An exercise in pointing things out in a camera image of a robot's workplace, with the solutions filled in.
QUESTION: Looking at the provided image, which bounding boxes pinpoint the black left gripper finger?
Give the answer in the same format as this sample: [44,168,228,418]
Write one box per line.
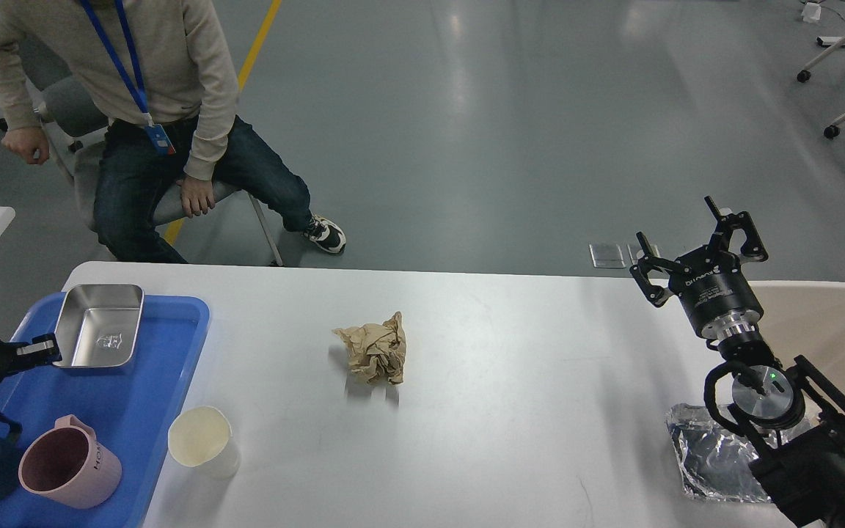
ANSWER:
[10,334,62,373]

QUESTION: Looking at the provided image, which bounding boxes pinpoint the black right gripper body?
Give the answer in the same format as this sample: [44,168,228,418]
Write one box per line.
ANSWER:
[668,253,764,340]

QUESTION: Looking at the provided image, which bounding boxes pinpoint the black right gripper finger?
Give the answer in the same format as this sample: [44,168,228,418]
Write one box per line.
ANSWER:
[629,232,684,307]
[704,196,769,268]

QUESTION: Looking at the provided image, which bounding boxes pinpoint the stainless steel rectangular tray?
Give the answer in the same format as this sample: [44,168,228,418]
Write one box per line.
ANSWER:
[54,284,145,373]

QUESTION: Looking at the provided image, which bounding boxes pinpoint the pink ribbed mug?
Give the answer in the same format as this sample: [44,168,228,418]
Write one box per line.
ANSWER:
[19,414,122,509]

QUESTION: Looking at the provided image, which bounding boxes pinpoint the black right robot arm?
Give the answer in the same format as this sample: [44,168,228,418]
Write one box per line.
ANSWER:
[629,197,845,527]

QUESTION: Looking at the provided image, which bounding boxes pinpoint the metal floor outlet plate right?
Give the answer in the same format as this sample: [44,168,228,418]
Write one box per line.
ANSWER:
[627,243,644,266]

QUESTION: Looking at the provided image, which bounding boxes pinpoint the metal floor outlet plate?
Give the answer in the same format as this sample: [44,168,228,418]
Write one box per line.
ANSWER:
[627,243,644,266]
[589,243,627,268]

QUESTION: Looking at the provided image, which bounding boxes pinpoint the metal floor outlet plate left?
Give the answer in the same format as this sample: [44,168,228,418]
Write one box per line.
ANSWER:
[589,243,627,268]

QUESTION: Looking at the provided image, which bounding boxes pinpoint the blue plastic tray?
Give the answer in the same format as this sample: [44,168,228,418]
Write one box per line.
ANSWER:
[0,295,209,527]

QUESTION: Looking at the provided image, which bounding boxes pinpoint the beige plastic bin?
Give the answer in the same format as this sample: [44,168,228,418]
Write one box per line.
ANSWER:
[751,281,845,394]

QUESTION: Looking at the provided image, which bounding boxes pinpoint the white chair legs right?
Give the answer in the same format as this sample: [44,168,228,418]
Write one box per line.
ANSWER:
[797,0,845,140]

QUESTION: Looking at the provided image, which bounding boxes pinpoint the crumpled silver foil bag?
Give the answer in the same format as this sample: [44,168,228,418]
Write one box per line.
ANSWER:
[666,403,812,504]

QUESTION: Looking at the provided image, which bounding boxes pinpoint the cream paper cup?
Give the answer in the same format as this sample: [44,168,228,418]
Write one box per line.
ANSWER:
[167,406,241,479]

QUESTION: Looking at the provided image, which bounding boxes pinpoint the white power adapter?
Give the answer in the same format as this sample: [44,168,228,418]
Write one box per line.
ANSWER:
[800,2,822,23]

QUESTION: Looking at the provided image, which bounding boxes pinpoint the crumpled brown paper ball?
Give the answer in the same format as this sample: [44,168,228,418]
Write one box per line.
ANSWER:
[333,311,408,386]

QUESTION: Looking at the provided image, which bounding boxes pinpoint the person in beige sweater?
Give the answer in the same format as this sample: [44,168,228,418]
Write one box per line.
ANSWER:
[0,1,346,263]

